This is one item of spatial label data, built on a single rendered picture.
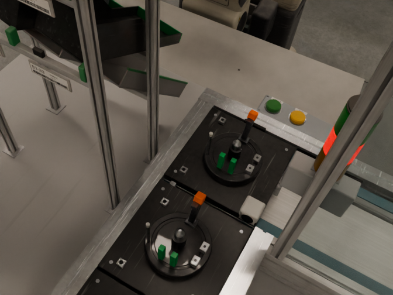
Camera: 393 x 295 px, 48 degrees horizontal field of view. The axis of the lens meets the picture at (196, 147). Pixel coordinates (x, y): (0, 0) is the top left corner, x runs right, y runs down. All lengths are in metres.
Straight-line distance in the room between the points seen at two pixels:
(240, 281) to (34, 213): 0.52
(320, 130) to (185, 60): 0.49
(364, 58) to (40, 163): 2.21
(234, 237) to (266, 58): 0.70
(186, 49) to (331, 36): 1.70
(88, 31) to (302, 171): 0.40
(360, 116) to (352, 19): 2.65
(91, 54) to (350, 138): 0.39
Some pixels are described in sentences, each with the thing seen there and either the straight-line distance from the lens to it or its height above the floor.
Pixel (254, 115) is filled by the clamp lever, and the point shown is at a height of 1.07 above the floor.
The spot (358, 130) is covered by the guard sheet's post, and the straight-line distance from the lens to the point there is 0.62.
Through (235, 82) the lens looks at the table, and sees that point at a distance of 1.38.
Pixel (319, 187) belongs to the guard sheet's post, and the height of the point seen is 1.25.
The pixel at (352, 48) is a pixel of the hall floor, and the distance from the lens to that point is 3.01.
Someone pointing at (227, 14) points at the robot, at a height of 0.80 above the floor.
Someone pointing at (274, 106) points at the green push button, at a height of 0.97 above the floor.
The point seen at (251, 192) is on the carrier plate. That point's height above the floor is 0.97.
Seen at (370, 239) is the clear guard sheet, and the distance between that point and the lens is 0.82.
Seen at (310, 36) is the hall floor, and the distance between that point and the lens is 2.98.
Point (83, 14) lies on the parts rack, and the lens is 0.64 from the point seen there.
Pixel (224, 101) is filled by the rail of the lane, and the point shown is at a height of 0.96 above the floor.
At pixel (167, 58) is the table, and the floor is 0.86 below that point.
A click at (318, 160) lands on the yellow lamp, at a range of 0.73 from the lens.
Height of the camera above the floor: 1.86
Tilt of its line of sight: 55 degrees down
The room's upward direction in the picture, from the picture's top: 8 degrees clockwise
